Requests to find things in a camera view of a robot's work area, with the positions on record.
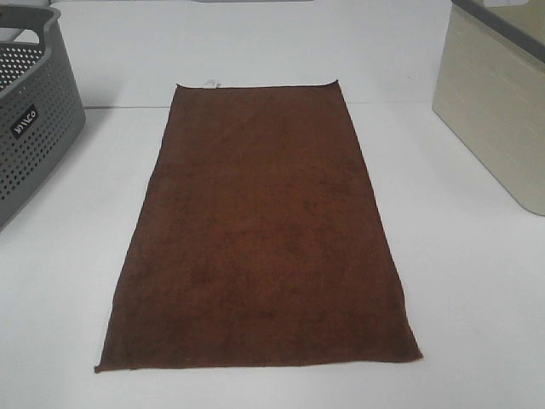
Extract brown microfiber towel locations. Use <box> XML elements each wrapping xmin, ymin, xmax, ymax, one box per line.
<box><xmin>95</xmin><ymin>82</ymin><xmax>422</xmax><ymax>372</ymax></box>

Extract beige plastic storage bin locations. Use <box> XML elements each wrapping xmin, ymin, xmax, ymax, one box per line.
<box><xmin>433</xmin><ymin>1</ymin><xmax>544</xmax><ymax>215</ymax></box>

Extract grey perforated plastic basket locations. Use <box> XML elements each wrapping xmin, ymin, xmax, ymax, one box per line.
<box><xmin>1</xmin><ymin>4</ymin><xmax>86</xmax><ymax>224</ymax></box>

